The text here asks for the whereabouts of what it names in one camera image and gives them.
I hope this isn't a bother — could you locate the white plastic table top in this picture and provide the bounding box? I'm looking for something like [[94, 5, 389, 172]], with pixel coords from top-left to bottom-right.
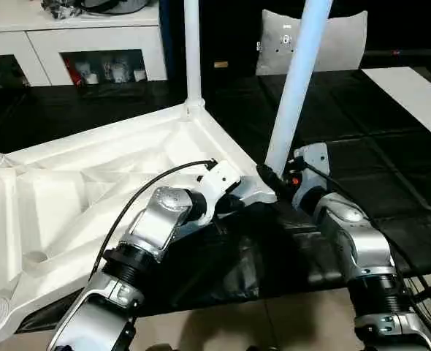
[[0, 102, 278, 343]]

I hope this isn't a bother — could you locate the white cabinet with glass doors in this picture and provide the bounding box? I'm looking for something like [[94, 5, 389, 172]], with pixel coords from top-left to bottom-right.
[[0, 0, 165, 87]]

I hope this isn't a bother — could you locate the black stand foot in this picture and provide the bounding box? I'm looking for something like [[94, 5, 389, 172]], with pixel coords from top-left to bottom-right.
[[409, 276, 431, 308]]

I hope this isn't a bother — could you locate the dark grey helmet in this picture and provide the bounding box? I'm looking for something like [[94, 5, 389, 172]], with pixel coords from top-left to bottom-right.
[[84, 0, 158, 14]]

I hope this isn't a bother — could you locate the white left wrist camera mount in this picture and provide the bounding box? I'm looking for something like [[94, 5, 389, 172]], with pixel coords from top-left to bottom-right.
[[192, 161, 242, 220]]

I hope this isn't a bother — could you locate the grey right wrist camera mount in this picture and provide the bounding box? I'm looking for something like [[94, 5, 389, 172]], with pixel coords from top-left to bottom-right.
[[292, 143, 330, 192]]

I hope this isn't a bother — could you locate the black work mat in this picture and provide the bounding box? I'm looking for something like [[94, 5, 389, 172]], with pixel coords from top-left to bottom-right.
[[0, 66, 431, 333]]

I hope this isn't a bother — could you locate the dark clutter pile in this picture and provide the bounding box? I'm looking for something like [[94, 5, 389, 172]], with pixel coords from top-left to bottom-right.
[[42, 0, 81, 19]]

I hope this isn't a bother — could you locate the black cabinet with gold label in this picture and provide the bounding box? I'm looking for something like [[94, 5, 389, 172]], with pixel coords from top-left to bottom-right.
[[173, 0, 271, 81]]

